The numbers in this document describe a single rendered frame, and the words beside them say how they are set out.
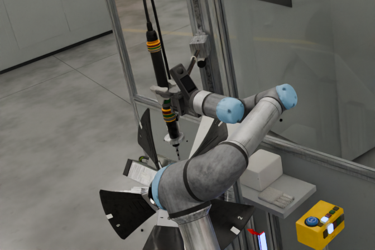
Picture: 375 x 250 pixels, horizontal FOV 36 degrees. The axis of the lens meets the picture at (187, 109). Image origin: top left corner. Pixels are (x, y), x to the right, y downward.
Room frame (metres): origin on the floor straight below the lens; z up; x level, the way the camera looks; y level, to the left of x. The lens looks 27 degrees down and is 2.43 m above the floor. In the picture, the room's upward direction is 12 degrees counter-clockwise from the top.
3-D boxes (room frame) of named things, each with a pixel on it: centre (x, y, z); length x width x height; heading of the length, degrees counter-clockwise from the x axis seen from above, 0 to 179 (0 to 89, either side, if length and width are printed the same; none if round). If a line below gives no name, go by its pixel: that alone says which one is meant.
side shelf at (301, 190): (2.18, -0.29, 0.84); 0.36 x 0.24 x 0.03; 39
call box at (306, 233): (1.65, -0.39, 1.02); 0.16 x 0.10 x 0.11; 129
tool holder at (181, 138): (1.75, 0.06, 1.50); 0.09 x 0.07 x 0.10; 164
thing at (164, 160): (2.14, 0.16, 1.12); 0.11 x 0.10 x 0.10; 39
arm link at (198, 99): (1.60, -0.06, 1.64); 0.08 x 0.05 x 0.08; 129
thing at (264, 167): (2.26, -0.27, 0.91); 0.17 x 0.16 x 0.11; 129
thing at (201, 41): (2.35, -0.11, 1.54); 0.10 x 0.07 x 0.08; 164
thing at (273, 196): (2.07, -0.31, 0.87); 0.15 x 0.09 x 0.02; 40
